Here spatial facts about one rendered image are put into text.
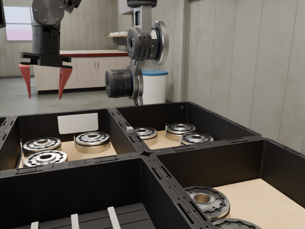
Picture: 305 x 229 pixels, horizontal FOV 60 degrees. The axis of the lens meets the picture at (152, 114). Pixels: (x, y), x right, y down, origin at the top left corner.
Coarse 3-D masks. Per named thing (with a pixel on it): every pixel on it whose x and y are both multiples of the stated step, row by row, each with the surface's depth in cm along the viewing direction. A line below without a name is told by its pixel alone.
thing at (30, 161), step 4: (40, 152) 71; (44, 152) 71; (48, 152) 71; (52, 152) 72; (56, 152) 71; (60, 152) 71; (32, 156) 68; (36, 156) 68; (56, 156) 68; (60, 156) 68; (64, 156) 68; (28, 160) 66; (32, 160) 66; (56, 160) 66; (60, 160) 66; (64, 160) 66; (28, 164) 64; (32, 164) 64; (36, 164) 64; (40, 164) 64
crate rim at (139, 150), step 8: (48, 112) 84; (56, 112) 84; (64, 112) 84; (72, 112) 85; (80, 112) 86; (112, 112) 84; (16, 120) 77; (120, 120) 75; (8, 128) 69; (120, 128) 69; (8, 136) 64; (128, 136) 63; (0, 144) 58; (136, 144) 58; (0, 152) 56; (136, 152) 54; (80, 160) 51; (88, 160) 51; (96, 160) 51; (24, 168) 48; (32, 168) 48; (40, 168) 48
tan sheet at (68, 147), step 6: (66, 144) 84; (72, 144) 84; (66, 150) 80; (72, 150) 80; (108, 150) 80; (114, 150) 80; (72, 156) 76; (78, 156) 76; (84, 156) 76; (90, 156) 76; (96, 156) 76; (102, 156) 76; (24, 162) 72
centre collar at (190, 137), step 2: (192, 134) 82; (194, 134) 82; (196, 134) 82; (198, 134) 82; (200, 134) 82; (190, 136) 81; (192, 136) 82; (194, 136) 82; (196, 136) 82; (198, 136) 82; (200, 136) 81; (202, 136) 81; (190, 138) 80; (192, 138) 79; (194, 138) 79; (200, 138) 79; (202, 138) 79; (204, 138) 80; (194, 140) 79; (196, 140) 79; (198, 140) 78; (200, 140) 79; (202, 140) 79
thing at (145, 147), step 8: (152, 104) 94; (160, 104) 94; (168, 104) 95; (176, 104) 96; (192, 104) 94; (208, 112) 84; (224, 120) 76; (240, 128) 70; (136, 136) 63; (248, 136) 63; (256, 136) 63; (144, 144) 58; (192, 144) 58; (200, 144) 58; (208, 144) 58; (144, 152) 55; (152, 152) 54
